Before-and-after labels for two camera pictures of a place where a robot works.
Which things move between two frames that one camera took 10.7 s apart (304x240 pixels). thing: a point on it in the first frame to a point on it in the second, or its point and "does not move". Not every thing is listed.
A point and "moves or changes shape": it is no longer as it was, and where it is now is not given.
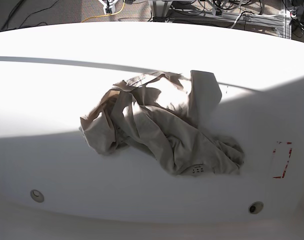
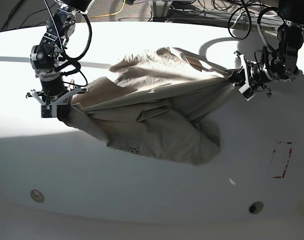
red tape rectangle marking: [290, 153] does not move
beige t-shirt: [165, 115] moves or changes shape
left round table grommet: [37, 196] does not move
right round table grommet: [256, 207] does not move
